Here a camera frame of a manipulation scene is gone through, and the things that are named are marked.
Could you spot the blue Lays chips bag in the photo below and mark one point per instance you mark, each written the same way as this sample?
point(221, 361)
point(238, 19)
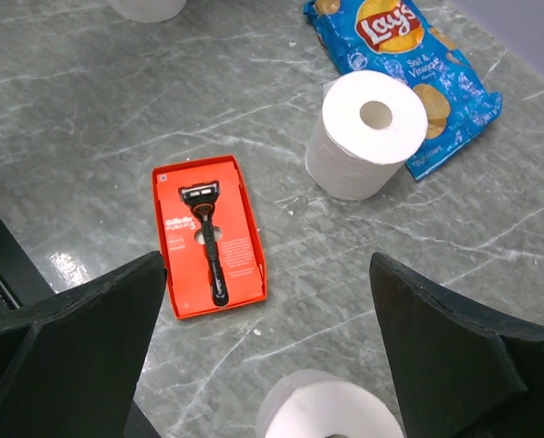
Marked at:
point(395, 38)

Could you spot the white paper towel roll centre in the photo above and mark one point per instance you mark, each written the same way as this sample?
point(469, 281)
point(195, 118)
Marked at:
point(369, 126)

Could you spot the black razor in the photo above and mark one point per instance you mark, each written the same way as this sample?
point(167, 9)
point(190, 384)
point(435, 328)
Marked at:
point(201, 199)

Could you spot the white paper towel roll near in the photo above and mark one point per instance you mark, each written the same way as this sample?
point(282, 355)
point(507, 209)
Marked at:
point(314, 403)

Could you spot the white paper towel roll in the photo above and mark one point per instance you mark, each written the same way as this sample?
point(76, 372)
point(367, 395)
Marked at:
point(148, 11)
point(369, 126)
point(314, 403)

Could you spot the white paper towel roll left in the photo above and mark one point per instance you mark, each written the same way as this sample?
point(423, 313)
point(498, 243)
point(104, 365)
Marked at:
point(148, 11)

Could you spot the orange razor box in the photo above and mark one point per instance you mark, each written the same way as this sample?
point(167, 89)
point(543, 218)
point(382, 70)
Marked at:
point(182, 244)

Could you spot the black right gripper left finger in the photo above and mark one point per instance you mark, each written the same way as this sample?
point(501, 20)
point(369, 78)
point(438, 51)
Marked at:
point(70, 364)

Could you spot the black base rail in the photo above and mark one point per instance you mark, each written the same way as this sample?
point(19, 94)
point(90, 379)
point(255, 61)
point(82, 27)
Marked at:
point(21, 284)

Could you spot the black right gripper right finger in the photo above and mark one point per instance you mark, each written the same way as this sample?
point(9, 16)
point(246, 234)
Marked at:
point(459, 368)

